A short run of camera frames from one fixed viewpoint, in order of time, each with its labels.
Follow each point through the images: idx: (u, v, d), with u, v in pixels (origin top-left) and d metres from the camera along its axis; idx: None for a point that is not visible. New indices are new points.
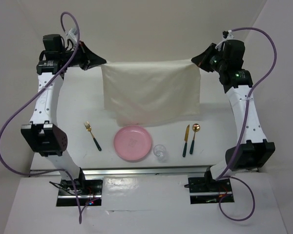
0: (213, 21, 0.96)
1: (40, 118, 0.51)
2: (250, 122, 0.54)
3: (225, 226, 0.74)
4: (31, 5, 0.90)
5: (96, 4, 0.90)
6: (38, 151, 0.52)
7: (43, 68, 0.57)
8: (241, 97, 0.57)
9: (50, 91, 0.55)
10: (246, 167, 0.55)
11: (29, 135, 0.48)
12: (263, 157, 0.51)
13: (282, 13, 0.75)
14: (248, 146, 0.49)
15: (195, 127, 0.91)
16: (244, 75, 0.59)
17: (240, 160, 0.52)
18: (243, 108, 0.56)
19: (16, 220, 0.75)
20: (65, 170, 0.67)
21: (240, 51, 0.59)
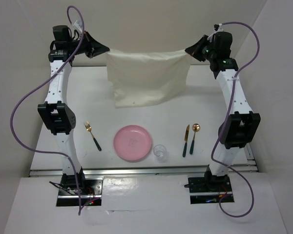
0: (211, 24, 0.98)
1: (53, 98, 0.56)
2: (237, 97, 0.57)
3: (226, 226, 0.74)
4: (34, 8, 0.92)
5: (98, 7, 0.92)
6: (51, 127, 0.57)
7: (54, 57, 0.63)
8: (229, 78, 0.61)
9: (61, 75, 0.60)
10: (236, 142, 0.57)
11: (44, 113, 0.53)
12: (252, 127, 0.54)
13: (279, 14, 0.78)
14: (236, 116, 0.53)
15: (195, 127, 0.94)
16: (231, 63, 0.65)
17: (230, 131, 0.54)
18: (230, 87, 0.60)
19: (16, 221, 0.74)
20: (68, 156, 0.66)
21: (228, 41, 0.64)
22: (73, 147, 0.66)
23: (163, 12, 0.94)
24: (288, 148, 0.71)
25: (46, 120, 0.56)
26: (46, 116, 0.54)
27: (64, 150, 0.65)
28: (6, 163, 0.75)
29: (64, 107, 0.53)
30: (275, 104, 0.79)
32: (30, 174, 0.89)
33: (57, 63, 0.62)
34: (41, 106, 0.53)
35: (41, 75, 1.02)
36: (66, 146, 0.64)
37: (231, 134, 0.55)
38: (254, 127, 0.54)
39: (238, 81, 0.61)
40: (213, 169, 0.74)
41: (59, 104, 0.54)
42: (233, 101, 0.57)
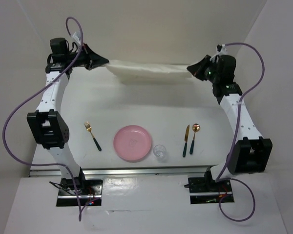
0: (212, 24, 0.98)
1: (45, 107, 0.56)
2: (244, 122, 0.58)
3: (226, 226, 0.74)
4: (34, 8, 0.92)
5: (98, 6, 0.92)
6: (41, 141, 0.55)
7: (51, 69, 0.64)
8: (234, 103, 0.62)
9: (56, 86, 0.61)
10: (248, 170, 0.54)
11: (34, 123, 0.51)
12: (263, 155, 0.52)
13: (280, 14, 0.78)
14: (246, 142, 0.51)
15: (195, 127, 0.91)
16: (234, 88, 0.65)
17: (241, 159, 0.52)
18: (236, 111, 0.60)
19: (15, 221, 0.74)
20: (65, 165, 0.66)
21: (231, 66, 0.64)
22: (69, 156, 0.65)
23: (163, 11, 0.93)
24: (289, 148, 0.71)
25: (35, 132, 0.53)
26: (36, 127, 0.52)
27: (61, 161, 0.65)
28: (6, 164, 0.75)
29: (55, 116, 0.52)
30: (275, 104, 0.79)
32: (30, 174, 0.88)
33: (53, 73, 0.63)
34: (31, 115, 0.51)
35: (40, 76, 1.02)
36: (62, 157, 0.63)
37: (240, 162, 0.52)
38: (265, 154, 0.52)
39: (243, 106, 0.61)
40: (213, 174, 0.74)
41: (52, 112, 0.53)
42: (240, 126, 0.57)
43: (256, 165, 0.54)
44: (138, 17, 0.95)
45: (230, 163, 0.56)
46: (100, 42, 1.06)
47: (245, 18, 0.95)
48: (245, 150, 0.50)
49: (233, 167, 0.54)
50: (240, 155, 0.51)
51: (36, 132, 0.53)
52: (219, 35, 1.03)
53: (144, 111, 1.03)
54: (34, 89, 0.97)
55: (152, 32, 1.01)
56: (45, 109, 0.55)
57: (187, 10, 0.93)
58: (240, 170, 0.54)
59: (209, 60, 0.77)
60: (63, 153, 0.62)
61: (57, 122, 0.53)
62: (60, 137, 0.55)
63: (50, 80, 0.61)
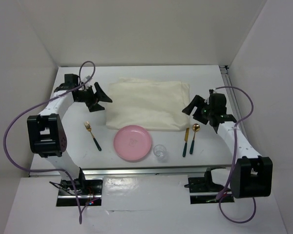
0: (211, 23, 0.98)
1: (47, 111, 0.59)
2: (242, 144, 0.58)
3: (226, 226, 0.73)
4: (33, 8, 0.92)
5: (98, 6, 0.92)
6: (36, 149, 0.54)
7: (58, 89, 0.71)
8: (229, 128, 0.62)
9: (62, 99, 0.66)
10: (253, 193, 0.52)
11: (33, 124, 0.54)
12: (264, 173, 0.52)
13: (279, 13, 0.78)
14: (245, 162, 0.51)
15: (195, 127, 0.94)
16: (228, 117, 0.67)
17: (244, 178, 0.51)
18: (233, 135, 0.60)
19: (15, 221, 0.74)
20: (65, 170, 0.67)
21: (221, 98, 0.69)
22: (69, 163, 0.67)
23: (163, 11, 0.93)
24: (289, 148, 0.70)
25: (33, 137, 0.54)
26: (34, 129, 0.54)
27: (60, 166, 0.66)
28: (6, 164, 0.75)
29: (55, 119, 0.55)
30: (275, 104, 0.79)
32: (30, 174, 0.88)
33: (60, 92, 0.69)
34: (31, 117, 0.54)
35: (40, 76, 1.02)
36: (61, 162, 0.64)
37: (244, 184, 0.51)
38: (267, 173, 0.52)
39: (239, 129, 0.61)
40: (213, 177, 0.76)
41: (52, 115, 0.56)
42: (238, 146, 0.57)
43: (258, 185, 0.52)
44: (138, 17, 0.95)
45: (233, 186, 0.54)
46: (100, 42, 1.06)
47: (245, 17, 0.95)
48: (246, 170, 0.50)
49: (237, 191, 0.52)
50: (242, 175, 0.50)
51: (33, 136, 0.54)
52: (219, 35, 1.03)
53: (144, 111, 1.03)
54: (34, 90, 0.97)
55: (152, 32, 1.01)
56: (46, 114, 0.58)
57: (186, 11, 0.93)
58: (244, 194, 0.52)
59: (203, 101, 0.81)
60: (62, 160, 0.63)
61: (56, 125, 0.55)
62: (56, 145, 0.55)
63: (57, 95, 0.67)
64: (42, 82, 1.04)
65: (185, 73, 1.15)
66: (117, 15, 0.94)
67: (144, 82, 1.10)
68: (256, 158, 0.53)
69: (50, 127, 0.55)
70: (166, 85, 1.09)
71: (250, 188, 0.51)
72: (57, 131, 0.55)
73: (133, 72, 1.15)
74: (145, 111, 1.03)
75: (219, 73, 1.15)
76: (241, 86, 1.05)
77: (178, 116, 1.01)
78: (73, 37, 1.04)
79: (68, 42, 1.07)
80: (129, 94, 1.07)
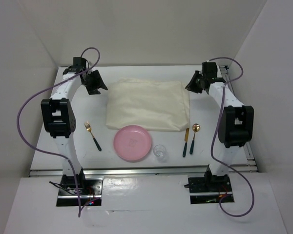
0: (212, 23, 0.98)
1: (58, 95, 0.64)
2: (228, 97, 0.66)
3: (226, 226, 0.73)
4: (34, 8, 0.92)
5: (98, 6, 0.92)
6: (49, 127, 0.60)
7: (68, 71, 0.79)
8: (219, 87, 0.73)
9: (71, 83, 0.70)
10: (239, 139, 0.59)
11: (46, 107, 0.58)
12: (248, 120, 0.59)
13: (279, 14, 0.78)
14: (232, 108, 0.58)
15: (195, 127, 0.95)
16: (218, 78, 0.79)
17: (229, 123, 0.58)
18: (221, 91, 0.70)
19: (15, 221, 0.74)
20: (68, 158, 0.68)
21: (212, 65, 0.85)
22: (73, 149, 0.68)
23: (163, 12, 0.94)
24: (289, 148, 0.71)
25: (46, 118, 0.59)
26: (47, 111, 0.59)
27: (64, 153, 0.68)
28: (7, 164, 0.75)
29: (66, 103, 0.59)
30: (275, 104, 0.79)
32: (30, 174, 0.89)
33: (70, 73, 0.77)
34: (45, 101, 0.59)
35: (41, 76, 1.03)
36: (66, 149, 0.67)
37: (230, 128, 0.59)
38: (250, 120, 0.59)
39: (227, 87, 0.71)
40: (212, 169, 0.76)
41: (63, 99, 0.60)
42: (225, 100, 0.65)
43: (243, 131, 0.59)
44: (138, 17, 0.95)
45: (220, 134, 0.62)
46: (100, 42, 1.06)
47: (245, 17, 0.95)
48: (232, 116, 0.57)
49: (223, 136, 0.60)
50: (229, 120, 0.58)
51: (46, 118, 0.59)
52: (219, 36, 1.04)
53: (144, 111, 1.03)
54: (34, 90, 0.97)
55: (152, 32, 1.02)
56: (57, 98, 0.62)
57: (187, 11, 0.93)
58: (230, 139, 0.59)
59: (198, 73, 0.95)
60: (68, 145, 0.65)
61: (67, 108, 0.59)
62: (67, 126, 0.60)
63: (67, 78, 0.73)
64: (42, 82, 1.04)
65: (185, 73, 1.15)
66: (117, 15, 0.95)
67: (144, 82, 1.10)
68: (240, 107, 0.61)
69: (61, 110, 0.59)
70: (166, 85, 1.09)
71: (235, 133, 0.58)
72: (68, 113, 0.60)
73: (133, 72, 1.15)
74: (146, 111, 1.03)
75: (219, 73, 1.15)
76: (241, 86, 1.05)
77: (178, 116, 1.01)
78: (73, 37, 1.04)
79: (68, 43, 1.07)
80: (130, 93, 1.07)
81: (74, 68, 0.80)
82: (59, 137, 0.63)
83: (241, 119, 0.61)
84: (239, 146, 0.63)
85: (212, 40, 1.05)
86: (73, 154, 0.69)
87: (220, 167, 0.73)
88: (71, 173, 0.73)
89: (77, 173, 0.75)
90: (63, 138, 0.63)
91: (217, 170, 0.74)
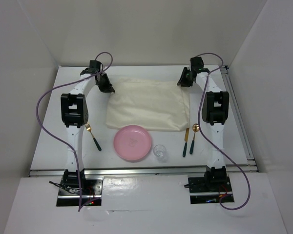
0: (212, 24, 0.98)
1: (76, 91, 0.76)
2: (211, 84, 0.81)
3: (226, 226, 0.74)
4: (34, 9, 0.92)
5: (98, 7, 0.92)
6: (66, 117, 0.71)
7: (84, 72, 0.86)
8: (203, 75, 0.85)
9: (87, 81, 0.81)
10: (218, 117, 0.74)
11: (64, 101, 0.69)
12: (225, 103, 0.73)
13: (279, 15, 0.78)
14: (211, 93, 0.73)
15: (195, 127, 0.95)
16: (204, 69, 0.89)
17: (209, 105, 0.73)
18: (204, 80, 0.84)
19: (15, 221, 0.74)
20: (74, 150, 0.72)
21: (198, 57, 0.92)
22: (79, 145, 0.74)
23: (163, 12, 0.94)
24: (288, 148, 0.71)
25: (64, 109, 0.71)
26: (65, 104, 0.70)
27: (71, 144, 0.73)
28: (6, 163, 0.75)
29: (82, 98, 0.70)
30: (275, 104, 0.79)
32: (30, 174, 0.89)
33: (86, 74, 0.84)
34: (63, 95, 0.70)
35: (40, 76, 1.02)
36: (73, 140, 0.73)
37: (210, 109, 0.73)
38: (226, 102, 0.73)
39: (210, 76, 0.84)
40: (209, 163, 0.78)
41: (79, 95, 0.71)
42: (208, 87, 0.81)
43: (221, 111, 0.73)
44: (138, 17, 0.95)
45: (204, 114, 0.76)
46: (100, 42, 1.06)
47: (245, 17, 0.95)
48: (211, 99, 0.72)
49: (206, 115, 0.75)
50: (208, 103, 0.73)
51: (63, 109, 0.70)
52: (219, 36, 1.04)
53: (144, 111, 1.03)
54: (34, 90, 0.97)
55: (152, 31, 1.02)
56: (74, 94, 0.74)
57: (187, 11, 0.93)
58: (211, 118, 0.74)
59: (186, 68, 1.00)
60: (77, 135, 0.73)
61: (82, 103, 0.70)
62: (81, 118, 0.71)
63: (83, 78, 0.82)
64: (42, 82, 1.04)
65: None
66: (117, 15, 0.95)
67: (144, 82, 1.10)
68: (219, 92, 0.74)
69: (76, 104, 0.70)
70: (166, 85, 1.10)
71: (214, 113, 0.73)
72: (82, 107, 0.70)
73: (133, 72, 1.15)
74: (145, 111, 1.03)
75: (219, 73, 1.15)
76: (241, 86, 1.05)
77: (178, 115, 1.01)
78: (74, 37, 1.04)
79: (68, 42, 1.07)
80: (130, 93, 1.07)
81: (91, 69, 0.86)
82: (71, 126, 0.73)
83: (220, 102, 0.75)
84: (221, 124, 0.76)
85: (212, 40, 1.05)
86: (80, 148, 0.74)
87: (217, 156, 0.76)
88: (73, 168, 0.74)
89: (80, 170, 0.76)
90: (74, 127, 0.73)
91: (214, 160, 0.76)
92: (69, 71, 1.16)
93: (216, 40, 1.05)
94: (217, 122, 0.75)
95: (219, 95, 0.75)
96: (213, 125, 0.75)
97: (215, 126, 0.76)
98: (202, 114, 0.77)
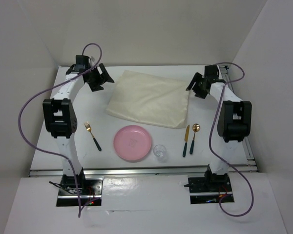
0: (212, 24, 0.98)
1: (60, 95, 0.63)
2: (228, 94, 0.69)
3: (225, 226, 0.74)
4: (34, 9, 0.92)
5: (97, 7, 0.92)
6: (52, 127, 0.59)
7: (71, 71, 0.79)
8: (219, 86, 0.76)
9: (74, 82, 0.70)
10: (236, 133, 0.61)
11: (48, 107, 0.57)
12: (245, 115, 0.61)
13: (279, 15, 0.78)
14: (230, 103, 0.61)
15: (195, 127, 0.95)
16: (219, 80, 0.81)
17: (226, 116, 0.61)
18: (220, 89, 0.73)
19: (15, 222, 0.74)
20: (68, 159, 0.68)
21: (214, 67, 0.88)
22: (73, 151, 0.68)
23: (162, 12, 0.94)
24: (288, 148, 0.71)
25: (48, 118, 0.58)
26: (49, 112, 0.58)
27: (65, 153, 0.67)
28: (7, 164, 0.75)
29: (68, 104, 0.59)
30: (275, 104, 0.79)
32: (30, 174, 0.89)
33: (72, 74, 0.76)
34: (46, 101, 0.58)
35: (40, 76, 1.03)
36: (67, 149, 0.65)
37: (227, 121, 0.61)
38: (247, 115, 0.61)
39: (227, 87, 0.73)
40: (213, 167, 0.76)
41: (65, 100, 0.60)
42: (224, 96, 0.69)
43: (242, 126, 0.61)
44: (138, 17, 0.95)
45: (219, 128, 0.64)
46: (102, 46, 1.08)
47: (246, 17, 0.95)
48: (229, 108, 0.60)
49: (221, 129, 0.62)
50: (226, 113, 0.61)
51: (48, 117, 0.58)
52: (219, 36, 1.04)
53: (144, 111, 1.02)
54: (34, 90, 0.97)
55: (152, 32, 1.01)
56: (59, 99, 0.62)
57: (187, 11, 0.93)
58: (228, 132, 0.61)
59: (199, 77, 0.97)
60: (69, 145, 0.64)
61: (68, 109, 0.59)
62: (68, 127, 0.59)
63: (69, 78, 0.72)
64: (42, 82, 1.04)
65: (185, 73, 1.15)
66: (117, 15, 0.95)
67: (143, 82, 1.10)
68: (239, 103, 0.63)
69: (63, 110, 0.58)
70: (166, 85, 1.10)
71: (233, 127, 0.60)
72: (69, 113, 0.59)
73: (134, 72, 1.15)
74: (145, 111, 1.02)
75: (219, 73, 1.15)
76: (241, 86, 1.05)
77: (178, 116, 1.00)
78: (73, 37, 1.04)
79: (68, 42, 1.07)
80: (130, 93, 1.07)
81: (77, 69, 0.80)
82: (60, 138, 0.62)
83: (240, 114, 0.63)
84: (238, 142, 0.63)
85: (211, 40, 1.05)
86: (74, 155, 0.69)
87: (222, 165, 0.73)
88: (72, 173, 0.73)
89: (77, 173, 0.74)
90: (64, 138, 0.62)
91: (219, 168, 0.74)
92: None
93: (215, 40, 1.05)
94: (233, 139, 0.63)
95: (240, 107, 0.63)
96: (227, 141, 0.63)
97: (229, 143, 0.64)
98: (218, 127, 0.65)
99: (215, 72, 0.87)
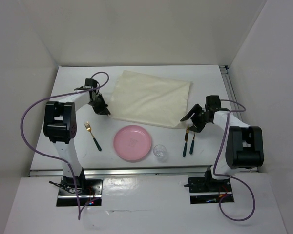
0: (212, 23, 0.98)
1: (65, 100, 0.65)
2: (234, 120, 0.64)
3: (225, 226, 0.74)
4: (33, 9, 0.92)
5: (97, 7, 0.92)
6: (49, 132, 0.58)
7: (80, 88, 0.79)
8: (222, 113, 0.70)
9: (79, 94, 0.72)
10: (247, 164, 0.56)
11: (51, 108, 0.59)
12: (256, 142, 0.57)
13: (279, 15, 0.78)
14: (238, 128, 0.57)
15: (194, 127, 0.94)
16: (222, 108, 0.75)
17: (235, 144, 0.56)
18: (225, 117, 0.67)
19: (15, 222, 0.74)
20: (68, 163, 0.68)
21: (216, 97, 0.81)
22: (73, 155, 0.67)
23: (162, 12, 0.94)
24: (289, 148, 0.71)
25: (47, 120, 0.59)
26: (50, 113, 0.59)
27: (64, 157, 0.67)
28: (6, 164, 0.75)
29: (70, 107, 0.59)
30: (275, 104, 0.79)
32: (30, 174, 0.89)
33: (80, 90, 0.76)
34: (50, 103, 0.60)
35: (41, 76, 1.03)
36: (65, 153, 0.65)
37: (237, 150, 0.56)
38: (258, 142, 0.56)
39: (232, 114, 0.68)
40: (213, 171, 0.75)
41: (68, 103, 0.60)
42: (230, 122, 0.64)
43: (253, 155, 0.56)
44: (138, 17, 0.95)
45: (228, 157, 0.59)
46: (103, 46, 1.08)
47: (246, 18, 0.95)
48: (238, 135, 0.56)
49: (231, 158, 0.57)
50: (235, 141, 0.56)
51: (48, 117, 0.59)
52: (219, 36, 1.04)
53: (144, 111, 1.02)
54: (34, 90, 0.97)
55: (152, 32, 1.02)
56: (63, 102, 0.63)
57: (187, 11, 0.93)
58: (238, 162, 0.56)
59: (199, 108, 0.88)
60: (68, 150, 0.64)
61: (70, 113, 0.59)
62: (67, 132, 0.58)
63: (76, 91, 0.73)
64: (42, 82, 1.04)
65: (185, 73, 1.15)
66: (117, 15, 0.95)
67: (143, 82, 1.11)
68: (247, 128, 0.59)
69: (64, 113, 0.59)
70: (166, 85, 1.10)
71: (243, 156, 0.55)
72: (70, 117, 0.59)
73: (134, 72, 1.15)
74: (145, 111, 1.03)
75: (219, 73, 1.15)
76: (241, 86, 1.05)
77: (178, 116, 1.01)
78: (74, 37, 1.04)
79: (68, 43, 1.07)
80: (129, 93, 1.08)
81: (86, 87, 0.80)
82: (58, 142, 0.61)
83: (250, 141, 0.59)
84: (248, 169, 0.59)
85: (211, 40, 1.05)
86: (73, 159, 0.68)
87: None
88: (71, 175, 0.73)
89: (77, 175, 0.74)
90: (63, 143, 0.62)
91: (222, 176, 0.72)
92: (69, 71, 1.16)
93: (215, 40, 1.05)
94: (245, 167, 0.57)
95: (248, 132, 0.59)
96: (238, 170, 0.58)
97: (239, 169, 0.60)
98: (227, 156, 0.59)
99: (217, 103, 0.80)
